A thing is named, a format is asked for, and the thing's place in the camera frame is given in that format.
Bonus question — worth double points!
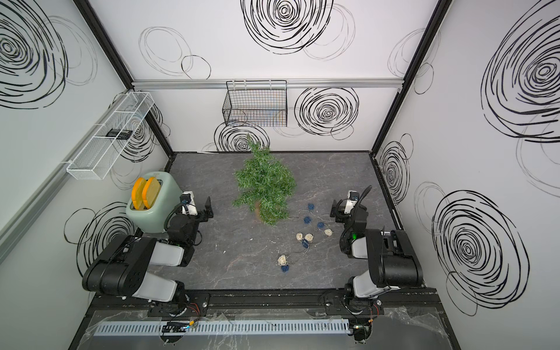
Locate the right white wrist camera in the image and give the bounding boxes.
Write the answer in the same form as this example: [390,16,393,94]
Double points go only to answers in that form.
[344,190,360,214]

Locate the small black item in shelf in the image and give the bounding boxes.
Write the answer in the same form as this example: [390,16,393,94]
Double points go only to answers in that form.
[106,128,133,140]

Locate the aluminium wall rail back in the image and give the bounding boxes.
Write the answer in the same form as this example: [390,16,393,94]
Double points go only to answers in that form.
[132,77,404,90]

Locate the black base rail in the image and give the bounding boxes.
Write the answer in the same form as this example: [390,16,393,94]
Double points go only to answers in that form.
[84,288,444,319]

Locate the small green christmas tree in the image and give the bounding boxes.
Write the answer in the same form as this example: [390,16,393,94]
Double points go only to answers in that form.
[233,136,296,226]

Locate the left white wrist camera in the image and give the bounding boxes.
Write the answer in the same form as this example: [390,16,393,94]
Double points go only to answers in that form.
[179,191,198,216]

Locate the string lights with rattan balls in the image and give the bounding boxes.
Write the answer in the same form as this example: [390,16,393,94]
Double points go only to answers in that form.
[277,203,334,274]

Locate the black left corner post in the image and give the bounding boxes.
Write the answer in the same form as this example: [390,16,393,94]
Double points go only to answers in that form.
[73,0,175,160]

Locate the aluminium wall rail left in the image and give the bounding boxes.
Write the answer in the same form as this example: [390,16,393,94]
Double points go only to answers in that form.
[0,93,128,263]

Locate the black wire wall basket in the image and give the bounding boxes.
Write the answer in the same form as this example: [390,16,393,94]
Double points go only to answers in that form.
[222,87,288,127]

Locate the black corner frame post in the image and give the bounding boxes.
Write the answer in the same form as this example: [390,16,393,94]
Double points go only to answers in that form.
[370,0,452,157]

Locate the white wire wall shelf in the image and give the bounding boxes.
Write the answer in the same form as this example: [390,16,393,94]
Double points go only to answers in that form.
[66,91,155,180]

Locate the grey slotted cable duct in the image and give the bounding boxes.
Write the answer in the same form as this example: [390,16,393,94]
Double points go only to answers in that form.
[93,319,351,337]

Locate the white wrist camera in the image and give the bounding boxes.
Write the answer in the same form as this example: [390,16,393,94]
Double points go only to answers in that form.
[179,191,198,216]
[344,190,360,214]

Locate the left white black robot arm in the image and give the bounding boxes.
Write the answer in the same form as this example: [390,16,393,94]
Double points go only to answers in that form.
[82,191,214,316]

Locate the aluminium wall rail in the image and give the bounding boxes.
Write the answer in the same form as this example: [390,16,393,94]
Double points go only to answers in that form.
[0,93,128,263]
[132,77,404,90]

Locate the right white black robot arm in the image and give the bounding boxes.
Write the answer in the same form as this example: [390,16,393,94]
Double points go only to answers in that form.
[330,186,424,315]

